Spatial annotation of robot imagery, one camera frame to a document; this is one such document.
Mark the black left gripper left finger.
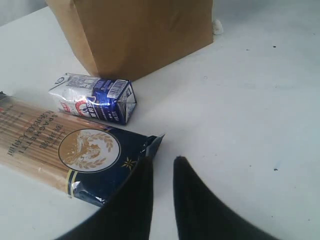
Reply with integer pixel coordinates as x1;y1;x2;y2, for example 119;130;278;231
59;157;154;240

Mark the spaghetti packet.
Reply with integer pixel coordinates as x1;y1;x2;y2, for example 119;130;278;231
0;94;163;207

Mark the brown paper bag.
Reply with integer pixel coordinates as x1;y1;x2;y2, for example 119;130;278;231
47;0;213;81

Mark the white crumpled paper piece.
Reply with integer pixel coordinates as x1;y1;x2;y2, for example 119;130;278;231
212;19;224;36

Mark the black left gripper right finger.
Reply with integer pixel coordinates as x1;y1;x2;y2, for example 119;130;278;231
173;156;256;240

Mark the small milk carton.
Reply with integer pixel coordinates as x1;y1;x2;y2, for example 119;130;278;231
48;73;137;125

